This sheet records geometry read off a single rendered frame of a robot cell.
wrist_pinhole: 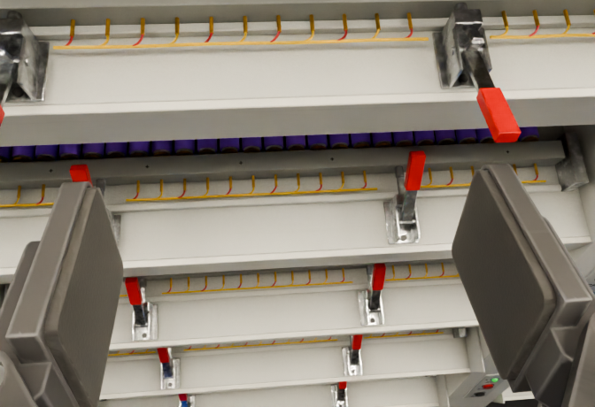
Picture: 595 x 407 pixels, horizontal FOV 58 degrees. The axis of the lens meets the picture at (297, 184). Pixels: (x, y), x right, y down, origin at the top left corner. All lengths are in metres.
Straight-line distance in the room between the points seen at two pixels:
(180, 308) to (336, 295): 0.19
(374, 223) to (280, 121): 0.19
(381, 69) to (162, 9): 0.14
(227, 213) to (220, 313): 0.20
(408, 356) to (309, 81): 0.60
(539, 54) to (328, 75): 0.14
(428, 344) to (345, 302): 0.24
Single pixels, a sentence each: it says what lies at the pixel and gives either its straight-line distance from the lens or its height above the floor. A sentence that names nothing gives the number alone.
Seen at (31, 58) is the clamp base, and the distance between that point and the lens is 0.35.
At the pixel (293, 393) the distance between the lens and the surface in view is 1.02.
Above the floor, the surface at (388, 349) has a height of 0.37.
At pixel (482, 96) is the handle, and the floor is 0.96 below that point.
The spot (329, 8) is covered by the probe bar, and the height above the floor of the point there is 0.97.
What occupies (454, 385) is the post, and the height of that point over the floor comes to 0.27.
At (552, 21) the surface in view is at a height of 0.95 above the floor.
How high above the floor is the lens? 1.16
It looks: 53 degrees down
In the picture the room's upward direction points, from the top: 3 degrees clockwise
